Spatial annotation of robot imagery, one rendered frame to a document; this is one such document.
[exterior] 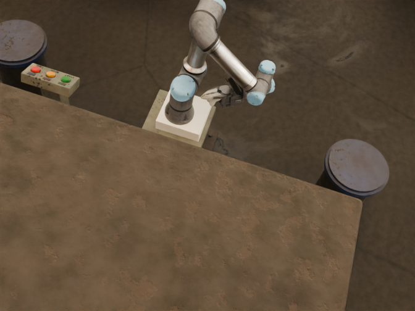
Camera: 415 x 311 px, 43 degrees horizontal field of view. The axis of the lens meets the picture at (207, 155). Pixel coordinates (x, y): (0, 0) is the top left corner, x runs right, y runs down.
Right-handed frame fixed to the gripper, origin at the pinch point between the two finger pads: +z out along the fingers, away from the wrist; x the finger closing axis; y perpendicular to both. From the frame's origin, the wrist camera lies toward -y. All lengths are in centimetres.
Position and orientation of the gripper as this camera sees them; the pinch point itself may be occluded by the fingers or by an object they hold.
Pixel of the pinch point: (203, 95)
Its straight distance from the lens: 244.5
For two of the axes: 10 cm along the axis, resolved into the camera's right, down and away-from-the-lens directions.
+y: 0.0, 7.6, 6.5
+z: -9.3, 2.4, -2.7
